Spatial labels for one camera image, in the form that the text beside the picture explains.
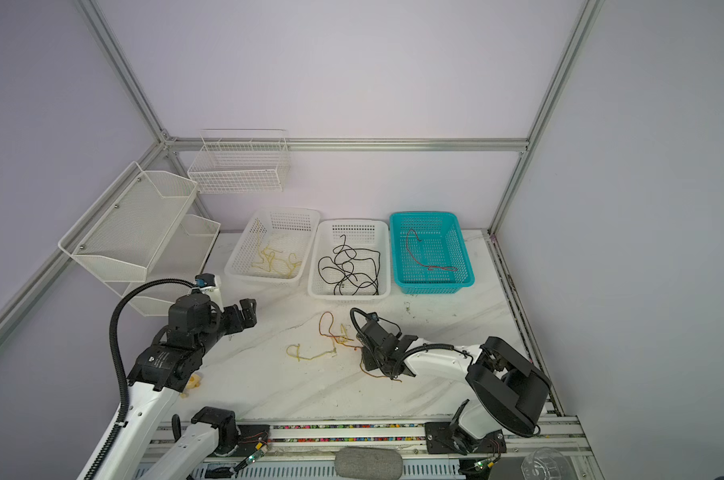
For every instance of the teal plastic basket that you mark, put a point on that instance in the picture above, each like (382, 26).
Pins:
(429, 253)

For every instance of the left white plastic basket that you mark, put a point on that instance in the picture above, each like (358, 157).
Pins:
(274, 246)

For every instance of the grey fabric pad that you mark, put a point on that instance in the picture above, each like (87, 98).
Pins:
(369, 463)

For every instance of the white plastic basket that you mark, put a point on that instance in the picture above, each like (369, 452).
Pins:
(351, 261)
(274, 246)

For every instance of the white wire wall basket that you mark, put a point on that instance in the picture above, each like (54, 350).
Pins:
(233, 161)

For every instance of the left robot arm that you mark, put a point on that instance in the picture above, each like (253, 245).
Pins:
(147, 392)

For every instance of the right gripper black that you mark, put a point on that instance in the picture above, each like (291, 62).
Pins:
(368, 363)

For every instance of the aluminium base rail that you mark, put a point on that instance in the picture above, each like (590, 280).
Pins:
(306, 450)

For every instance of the middle white plastic basket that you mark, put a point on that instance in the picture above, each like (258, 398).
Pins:
(351, 261)

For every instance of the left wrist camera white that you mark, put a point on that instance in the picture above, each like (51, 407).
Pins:
(209, 284)

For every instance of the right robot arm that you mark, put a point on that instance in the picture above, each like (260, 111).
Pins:
(508, 390)

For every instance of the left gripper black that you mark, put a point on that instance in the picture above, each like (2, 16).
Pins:
(231, 314)

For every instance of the clear plastic container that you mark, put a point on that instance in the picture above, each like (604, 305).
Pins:
(547, 464)

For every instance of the white two-tier mesh shelf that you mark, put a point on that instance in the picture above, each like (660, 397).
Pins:
(144, 228)

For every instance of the cream orange small toy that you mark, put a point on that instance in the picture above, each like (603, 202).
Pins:
(193, 383)

